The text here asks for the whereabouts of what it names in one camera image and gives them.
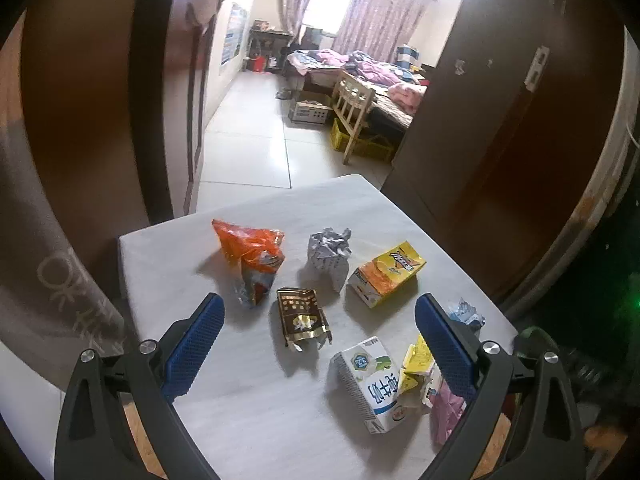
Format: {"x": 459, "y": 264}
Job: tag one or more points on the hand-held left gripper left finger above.
{"x": 192, "y": 350}

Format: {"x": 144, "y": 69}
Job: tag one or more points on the pink blanket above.
{"x": 370, "y": 67}

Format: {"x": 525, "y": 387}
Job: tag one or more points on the dark desk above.
{"x": 270, "y": 35}

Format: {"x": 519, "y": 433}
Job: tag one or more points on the gold brown paper box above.
{"x": 300, "y": 310}

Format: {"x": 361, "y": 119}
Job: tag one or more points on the wooden chair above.
{"x": 352, "y": 100}

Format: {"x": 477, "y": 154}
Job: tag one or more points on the cardboard box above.
{"x": 311, "y": 110}

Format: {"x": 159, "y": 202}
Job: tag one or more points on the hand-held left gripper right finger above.
{"x": 445, "y": 350}

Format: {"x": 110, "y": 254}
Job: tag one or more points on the yellow tea carton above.
{"x": 385, "y": 272}

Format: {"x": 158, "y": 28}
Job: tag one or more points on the grey printed cloth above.
{"x": 50, "y": 260}

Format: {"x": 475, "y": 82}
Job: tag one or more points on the orange snack wrapper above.
{"x": 250, "y": 245}

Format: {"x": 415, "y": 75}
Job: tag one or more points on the white milk carton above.
{"x": 370, "y": 385}

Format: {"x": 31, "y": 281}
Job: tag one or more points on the yellow crushed carton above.
{"x": 415, "y": 360}

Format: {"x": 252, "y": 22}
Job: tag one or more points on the wall poster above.
{"x": 234, "y": 35}

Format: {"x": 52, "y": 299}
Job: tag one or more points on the dark brown wardrobe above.
{"x": 500, "y": 160}

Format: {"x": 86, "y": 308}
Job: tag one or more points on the blue white crumpled wrapper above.
{"x": 465, "y": 315}

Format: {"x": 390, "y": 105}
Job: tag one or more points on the blue white storage box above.
{"x": 407, "y": 56}

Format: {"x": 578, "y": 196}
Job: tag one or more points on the silver foil wrapper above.
{"x": 325, "y": 255}

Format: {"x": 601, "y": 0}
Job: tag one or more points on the pink plastic bag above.
{"x": 445, "y": 412}

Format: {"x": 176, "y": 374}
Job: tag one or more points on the red bucket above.
{"x": 258, "y": 64}

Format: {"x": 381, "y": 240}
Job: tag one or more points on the brown wooden door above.
{"x": 200, "y": 85}

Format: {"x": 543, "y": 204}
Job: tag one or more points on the bed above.
{"x": 390, "y": 110}

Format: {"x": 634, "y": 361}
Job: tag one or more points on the yellow plastic crate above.
{"x": 372, "y": 147}

